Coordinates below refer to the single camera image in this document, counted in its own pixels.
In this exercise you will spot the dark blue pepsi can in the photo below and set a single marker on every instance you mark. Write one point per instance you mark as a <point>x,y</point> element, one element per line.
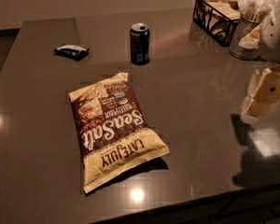
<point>139,43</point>

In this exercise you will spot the grey metal cup holder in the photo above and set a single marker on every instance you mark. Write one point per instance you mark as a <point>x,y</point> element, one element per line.
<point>244,43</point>

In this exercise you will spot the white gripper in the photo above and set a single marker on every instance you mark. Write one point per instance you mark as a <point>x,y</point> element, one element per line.
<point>276,36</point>

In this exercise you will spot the black wire napkin basket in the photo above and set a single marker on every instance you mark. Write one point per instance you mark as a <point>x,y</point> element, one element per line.
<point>218,18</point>

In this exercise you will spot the brown sea salt chip bag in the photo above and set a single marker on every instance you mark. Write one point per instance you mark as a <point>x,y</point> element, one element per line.
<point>112,133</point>

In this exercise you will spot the small black snack packet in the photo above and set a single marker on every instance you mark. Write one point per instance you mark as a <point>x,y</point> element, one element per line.
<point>73,52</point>

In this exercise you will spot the white plastic wrapped utensils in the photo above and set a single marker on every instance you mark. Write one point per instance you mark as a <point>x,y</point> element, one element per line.
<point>255,10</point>

